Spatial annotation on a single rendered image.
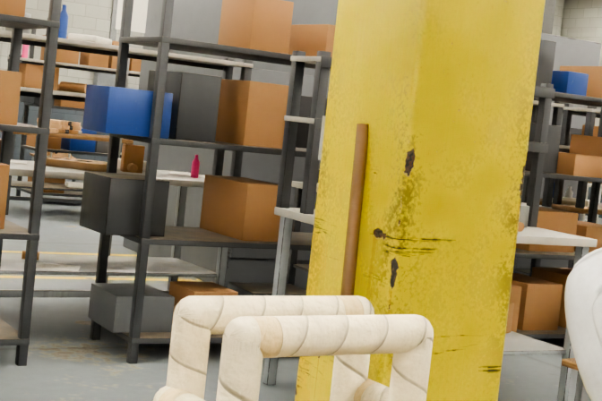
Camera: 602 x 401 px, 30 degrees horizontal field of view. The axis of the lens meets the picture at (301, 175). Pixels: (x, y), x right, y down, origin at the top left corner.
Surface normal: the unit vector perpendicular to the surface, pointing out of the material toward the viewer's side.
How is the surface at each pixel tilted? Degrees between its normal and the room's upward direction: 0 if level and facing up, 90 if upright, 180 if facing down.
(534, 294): 90
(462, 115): 90
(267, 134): 90
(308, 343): 98
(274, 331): 62
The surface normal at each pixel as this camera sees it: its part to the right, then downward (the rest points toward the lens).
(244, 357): 0.13, 0.07
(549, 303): 0.52, 0.10
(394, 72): -0.85, -0.07
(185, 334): -0.18, 0.04
